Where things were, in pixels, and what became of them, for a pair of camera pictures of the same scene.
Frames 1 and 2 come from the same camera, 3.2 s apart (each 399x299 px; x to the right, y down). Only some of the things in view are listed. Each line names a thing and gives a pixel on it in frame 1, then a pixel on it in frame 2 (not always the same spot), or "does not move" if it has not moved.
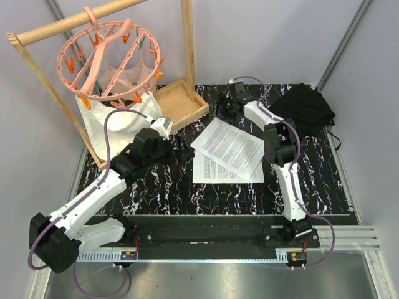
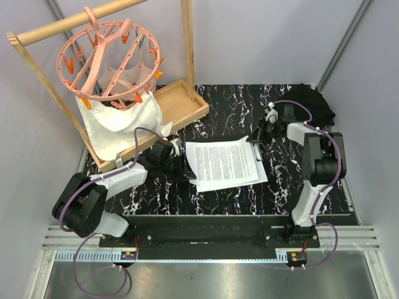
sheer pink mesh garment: (137, 80) does not move
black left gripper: (182, 156) to (184, 170)
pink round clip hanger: (111, 61) does not move
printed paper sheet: (232, 147) to (203, 187)
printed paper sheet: (208, 170) does not move
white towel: (123, 128) does not move
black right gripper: (221, 100) to (258, 135)
